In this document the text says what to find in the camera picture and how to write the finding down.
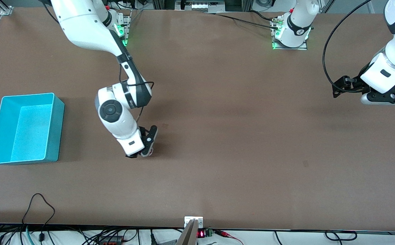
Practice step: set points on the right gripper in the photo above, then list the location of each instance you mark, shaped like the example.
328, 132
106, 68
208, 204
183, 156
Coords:
132, 156

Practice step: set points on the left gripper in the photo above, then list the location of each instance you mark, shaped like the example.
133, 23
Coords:
353, 84

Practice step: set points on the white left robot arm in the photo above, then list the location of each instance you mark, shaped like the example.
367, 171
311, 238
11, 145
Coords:
298, 30

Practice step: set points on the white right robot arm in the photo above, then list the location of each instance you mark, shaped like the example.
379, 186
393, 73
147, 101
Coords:
88, 30

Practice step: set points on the blue plastic box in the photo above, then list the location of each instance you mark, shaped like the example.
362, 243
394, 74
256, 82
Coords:
30, 143

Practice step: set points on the orange black power strip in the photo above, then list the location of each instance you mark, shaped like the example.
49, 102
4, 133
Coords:
110, 241

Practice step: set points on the red digit display module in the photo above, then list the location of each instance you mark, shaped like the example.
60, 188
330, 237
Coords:
201, 233

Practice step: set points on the red clip lead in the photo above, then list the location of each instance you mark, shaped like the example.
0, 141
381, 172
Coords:
223, 233

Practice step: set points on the grey device with white lights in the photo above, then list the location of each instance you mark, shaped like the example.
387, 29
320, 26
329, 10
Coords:
201, 5

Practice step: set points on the aluminium corner profile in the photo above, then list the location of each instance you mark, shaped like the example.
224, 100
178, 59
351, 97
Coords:
3, 8

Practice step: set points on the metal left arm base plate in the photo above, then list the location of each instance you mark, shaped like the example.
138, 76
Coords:
291, 48

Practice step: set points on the white camera bracket plate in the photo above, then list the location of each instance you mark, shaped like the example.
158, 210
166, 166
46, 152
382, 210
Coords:
188, 221

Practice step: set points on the grey camera mount bar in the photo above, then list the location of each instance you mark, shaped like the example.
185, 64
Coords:
188, 236

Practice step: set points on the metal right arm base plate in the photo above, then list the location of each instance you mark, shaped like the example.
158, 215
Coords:
128, 23

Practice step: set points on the aluminium frame post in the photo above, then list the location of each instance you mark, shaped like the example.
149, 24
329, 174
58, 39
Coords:
160, 4

